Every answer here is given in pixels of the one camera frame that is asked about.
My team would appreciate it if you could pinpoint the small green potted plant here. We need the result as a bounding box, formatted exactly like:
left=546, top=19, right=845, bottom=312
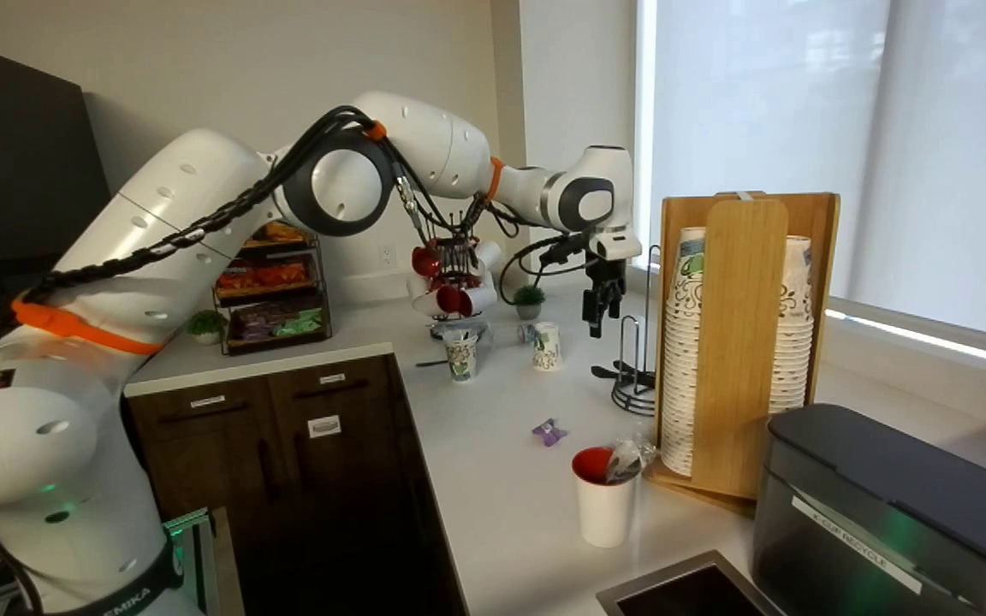
left=511, top=280, right=549, bottom=326

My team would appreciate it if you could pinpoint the black wire stand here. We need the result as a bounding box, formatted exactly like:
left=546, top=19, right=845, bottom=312
left=588, top=244, right=666, bottom=421

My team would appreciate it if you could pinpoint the black wall panel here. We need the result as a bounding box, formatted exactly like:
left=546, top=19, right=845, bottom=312
left=0, top=32, right=117, bottom=386

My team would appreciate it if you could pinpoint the white mug red interior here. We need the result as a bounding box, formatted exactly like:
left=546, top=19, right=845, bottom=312
left=567, top=440, right=643, bottom=551

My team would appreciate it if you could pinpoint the mug tree with red mugs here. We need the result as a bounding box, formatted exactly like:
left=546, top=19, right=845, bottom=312
left=403, top=223, right=500, bottom=326

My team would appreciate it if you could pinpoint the stainless steel trash can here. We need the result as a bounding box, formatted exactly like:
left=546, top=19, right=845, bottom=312
left=747, top=400, right=986, bottom=616

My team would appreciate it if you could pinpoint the small green object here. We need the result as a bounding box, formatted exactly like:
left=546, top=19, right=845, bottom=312
left=181, top=308, right=231, bottom=345

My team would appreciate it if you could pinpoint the dark wooden cabinet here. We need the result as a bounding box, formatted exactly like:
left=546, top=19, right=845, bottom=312
left=122, top=347, right=467, bottom=616

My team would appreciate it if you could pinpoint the purple candy wrapper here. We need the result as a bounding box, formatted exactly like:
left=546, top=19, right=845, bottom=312
left=529, top=414, right=573, bottom=449

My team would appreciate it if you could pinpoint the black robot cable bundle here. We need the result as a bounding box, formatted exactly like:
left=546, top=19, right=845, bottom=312
left=12, top=102, right=497, bottom=312

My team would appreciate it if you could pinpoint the wooden cup dispenser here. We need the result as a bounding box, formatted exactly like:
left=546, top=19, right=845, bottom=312
left=651, top=187, right=845, bottom=504

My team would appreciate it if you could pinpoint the stainless steel sink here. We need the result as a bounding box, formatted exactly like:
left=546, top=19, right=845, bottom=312
left=591, top=547, right=791, bottom=616

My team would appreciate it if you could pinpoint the white window blind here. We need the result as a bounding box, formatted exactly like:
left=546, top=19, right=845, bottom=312
left=631, top=0, right=986, bottom=347

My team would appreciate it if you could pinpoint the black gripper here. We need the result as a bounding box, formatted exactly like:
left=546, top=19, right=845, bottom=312
left=581, top=256, right=632, bottom=342

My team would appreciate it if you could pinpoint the white paper cup stack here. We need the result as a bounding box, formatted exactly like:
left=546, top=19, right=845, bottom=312
left=772, top=230, right=817, bottom=418
left=661, top=223, right=710, bottom=479

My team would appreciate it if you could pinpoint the white cabinet label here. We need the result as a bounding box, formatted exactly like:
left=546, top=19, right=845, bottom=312
left=304, top=409, right=346, bottom=440

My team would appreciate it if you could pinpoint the plastic wrapped utensil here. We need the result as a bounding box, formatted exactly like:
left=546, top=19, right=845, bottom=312
left=603, top=433, right=658, bottom=487

